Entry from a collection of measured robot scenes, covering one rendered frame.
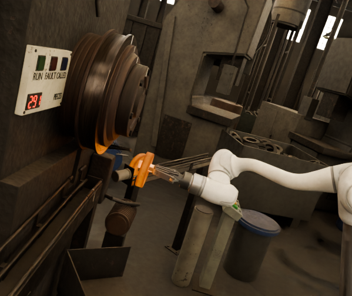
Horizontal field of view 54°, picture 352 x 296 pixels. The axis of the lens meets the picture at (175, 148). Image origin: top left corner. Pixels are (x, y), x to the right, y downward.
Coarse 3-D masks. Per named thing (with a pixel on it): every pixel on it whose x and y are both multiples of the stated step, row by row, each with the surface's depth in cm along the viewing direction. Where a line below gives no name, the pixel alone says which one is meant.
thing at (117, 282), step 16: (80, 256) 101; (96, 256) 104; (112, 256) 107; (64, 272) 98; (80, 272) 103; (96, 272) 106; (112, 272) 110; (64, 288) 96; (80, 288) 87; (96, 288) 104; (112, 288) 106
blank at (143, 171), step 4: (148, 152) 150; (148, 156) 146; (152, 156) 147; (144, 160) 145; (148, 160) 145; (152, 160) 154; (144, 164) 144; (148, 164) 144; (140, 168) 143; (144, 168) 143; (148, 168) 144; (140, 172) 143; (144, 172) 143; (148, 172) 155; (140, 176) 144; (144, 176) 144; (136, 180) 145; (140, 180) 145; (144, 180) 146; (136, 184) 147; (140, 184) 146
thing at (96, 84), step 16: (112, 48) 116; (96, 64) 113; (112, 64) 112; (96, 80) 112; (96, 96) 112; (80, 112) 115; (96, 112) 113; (80, 128) 118; (96, 128) 117; (96, 144) 124
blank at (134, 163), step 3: (141, 153) 189; (144, 153) 191; (135, 156) 186; (138, 156) 186; (141, 156) 186; (144, 156) 187; (135, 159) 185; (138, 159) 185; (141, 159) 186; (132, 162) 185; (135, 162) 184; (138, 162) 185; (129, 165) 185; (132, 165) 184; (135, 165) 184; (135, 168) 185; (135, 171) 186; (138, 171) 193; (135, 174) 187
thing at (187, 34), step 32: (192, 0) 380; (224, 0) 370; (256, 0) 360; (192, 32) 385; (224, 32) 374; (256, 32) 376; (160, 64) 401; (192, 64) 390; (224, 64) 359; (160, 96) 404; (192, 96) 398; (160, 128) 413; (192, 128) 401; (224, 128) 389; (160, 160) 419
